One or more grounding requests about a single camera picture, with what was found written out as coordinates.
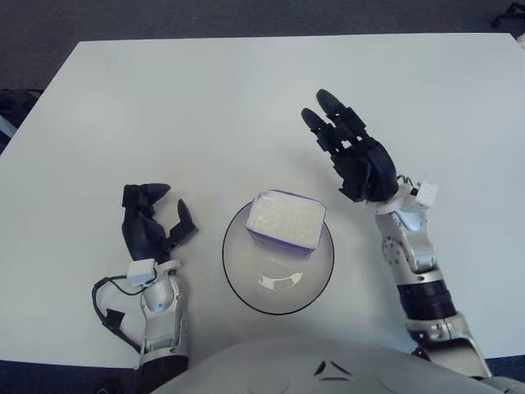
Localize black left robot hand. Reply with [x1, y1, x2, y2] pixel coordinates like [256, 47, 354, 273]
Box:
[120, 183, 201, 263]

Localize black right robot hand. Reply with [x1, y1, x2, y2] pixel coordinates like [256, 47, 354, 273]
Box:
[300, 88, 399, 204]

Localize purple tissue paper pack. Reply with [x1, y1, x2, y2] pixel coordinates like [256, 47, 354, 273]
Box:
[244, 189, 328, 250]

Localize white plate with black rim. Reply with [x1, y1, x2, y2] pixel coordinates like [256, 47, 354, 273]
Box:
[221, 200, 335, 316]

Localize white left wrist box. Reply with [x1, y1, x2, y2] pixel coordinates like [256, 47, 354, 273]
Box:
[126, 259, 158, 288]

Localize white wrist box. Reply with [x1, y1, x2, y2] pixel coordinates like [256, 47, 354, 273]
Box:
[126, 259, 158, 288]
[413, 182, 439, 208]

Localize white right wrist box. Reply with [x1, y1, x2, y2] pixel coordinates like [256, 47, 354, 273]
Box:
[413, 182, 439, 208]

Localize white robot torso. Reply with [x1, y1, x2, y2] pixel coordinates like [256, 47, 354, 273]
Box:
[151, 336, 525, 394]

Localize black office chair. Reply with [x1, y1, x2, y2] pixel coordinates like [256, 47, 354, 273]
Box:
[491, 2, 525, 29]

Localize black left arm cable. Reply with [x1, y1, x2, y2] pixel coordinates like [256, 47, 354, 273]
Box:
[92, 275, 143, 354]

